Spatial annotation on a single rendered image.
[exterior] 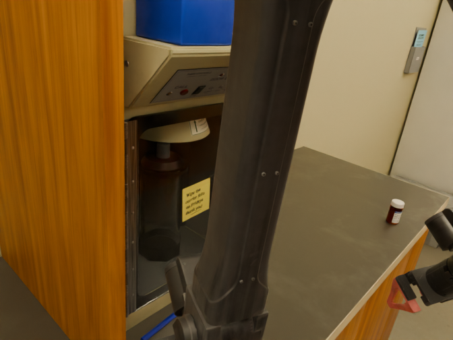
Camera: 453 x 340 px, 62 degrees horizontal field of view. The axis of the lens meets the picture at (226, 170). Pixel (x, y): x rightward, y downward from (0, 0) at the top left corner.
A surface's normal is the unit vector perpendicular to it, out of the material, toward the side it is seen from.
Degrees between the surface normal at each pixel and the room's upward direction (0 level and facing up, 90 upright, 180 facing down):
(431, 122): 90
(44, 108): 90
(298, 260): 0
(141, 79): 90
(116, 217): 90
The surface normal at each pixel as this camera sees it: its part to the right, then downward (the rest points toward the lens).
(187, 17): 0.73, 0.34
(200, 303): -0.89, 0.11
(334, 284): 0.10, -0.91
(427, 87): -0.67, 0.23
